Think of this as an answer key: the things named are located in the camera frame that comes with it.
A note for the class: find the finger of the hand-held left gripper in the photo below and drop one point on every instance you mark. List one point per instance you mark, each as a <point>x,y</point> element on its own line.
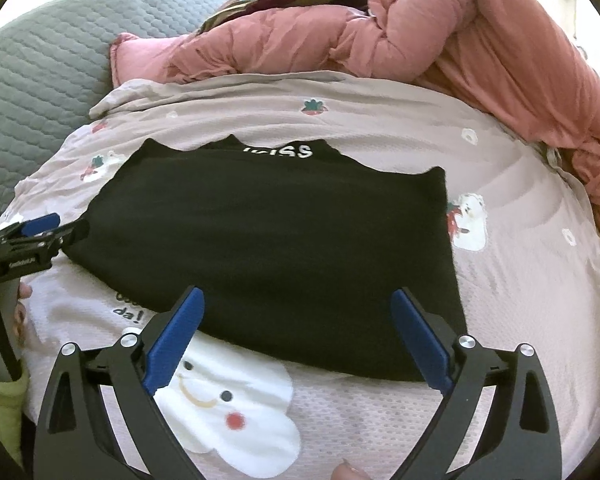
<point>70,238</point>
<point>41,225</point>

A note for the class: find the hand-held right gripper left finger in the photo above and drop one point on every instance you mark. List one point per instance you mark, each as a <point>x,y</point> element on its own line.
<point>176,336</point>

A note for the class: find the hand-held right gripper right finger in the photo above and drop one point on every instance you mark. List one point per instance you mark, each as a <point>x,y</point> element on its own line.
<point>420,336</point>

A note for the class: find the black sweater with orange cuffs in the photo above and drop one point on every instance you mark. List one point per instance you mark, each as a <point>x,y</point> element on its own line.
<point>260,240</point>

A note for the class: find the person's left forearm green sleeve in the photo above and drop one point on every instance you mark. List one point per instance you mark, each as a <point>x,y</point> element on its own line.
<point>2,410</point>

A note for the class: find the person's left hand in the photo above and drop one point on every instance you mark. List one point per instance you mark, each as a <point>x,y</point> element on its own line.
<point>21,310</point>

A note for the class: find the person's right hand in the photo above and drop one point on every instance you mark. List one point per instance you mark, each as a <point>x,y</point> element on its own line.
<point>351,471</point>

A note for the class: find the pink-grey strawberry printed blanket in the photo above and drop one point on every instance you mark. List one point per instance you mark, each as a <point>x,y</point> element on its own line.
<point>520,285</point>

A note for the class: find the grey quilted bed cover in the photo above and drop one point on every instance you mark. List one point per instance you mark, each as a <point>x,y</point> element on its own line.
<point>55,70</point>

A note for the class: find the pink padded comforter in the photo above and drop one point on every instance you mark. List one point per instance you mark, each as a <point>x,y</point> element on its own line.
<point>455,35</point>

